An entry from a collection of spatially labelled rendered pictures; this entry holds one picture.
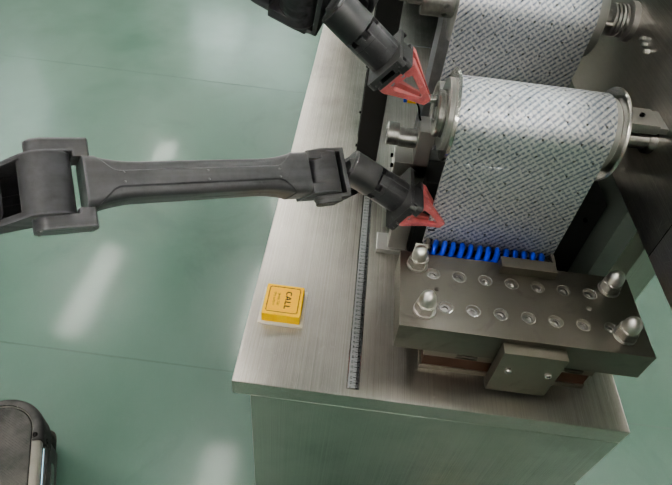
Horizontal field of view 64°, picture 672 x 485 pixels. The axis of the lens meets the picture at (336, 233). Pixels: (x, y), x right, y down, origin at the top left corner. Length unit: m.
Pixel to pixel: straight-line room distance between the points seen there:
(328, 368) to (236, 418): 0.99
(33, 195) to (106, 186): 0.08
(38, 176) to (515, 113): 0.64
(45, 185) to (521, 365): 0.71
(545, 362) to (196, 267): 1.64
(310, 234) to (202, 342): 1.01
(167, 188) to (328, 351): 0.42
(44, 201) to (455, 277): 0.62
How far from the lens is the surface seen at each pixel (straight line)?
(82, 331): 2.18
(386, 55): 0.82
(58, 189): 0.69
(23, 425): 1.76
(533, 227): 0.98
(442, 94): 0.87
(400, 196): 0.88
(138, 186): 0.70
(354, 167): 0.85
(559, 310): 0.96
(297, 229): 1.14
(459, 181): 0.89
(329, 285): 1.04
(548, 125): 0.87
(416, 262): 0.91
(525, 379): 0.95
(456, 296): 0.90
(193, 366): 2.01
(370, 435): 1.04
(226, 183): 0.74
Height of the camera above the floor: 1.71
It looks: 45 degrees down
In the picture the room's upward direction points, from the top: 7 degrees clockwise
